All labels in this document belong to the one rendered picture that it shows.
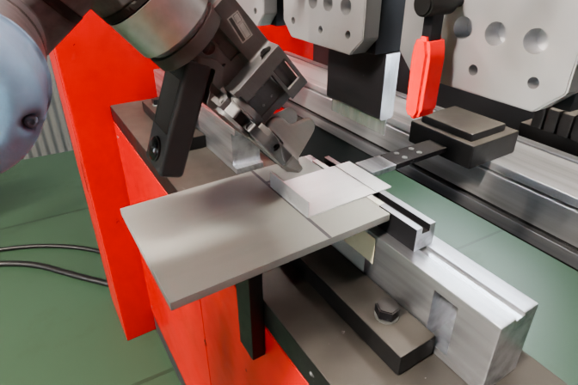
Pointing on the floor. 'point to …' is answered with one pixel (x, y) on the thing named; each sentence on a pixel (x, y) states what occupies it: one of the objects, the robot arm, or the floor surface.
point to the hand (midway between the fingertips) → (288, 168)
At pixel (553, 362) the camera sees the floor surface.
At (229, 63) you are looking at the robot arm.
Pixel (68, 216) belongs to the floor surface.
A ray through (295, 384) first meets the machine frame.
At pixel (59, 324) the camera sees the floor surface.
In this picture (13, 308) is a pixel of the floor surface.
